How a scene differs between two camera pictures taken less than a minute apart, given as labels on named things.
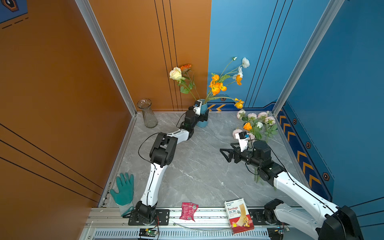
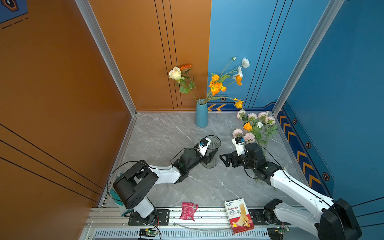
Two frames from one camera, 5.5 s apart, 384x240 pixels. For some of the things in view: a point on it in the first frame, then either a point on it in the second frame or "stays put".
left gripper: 205,117 → 206,160
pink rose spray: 264,118 stays put
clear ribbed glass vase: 150,120 → 212,147
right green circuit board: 281,229 stays put
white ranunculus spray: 236,72 stays put
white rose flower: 176,74 stays put
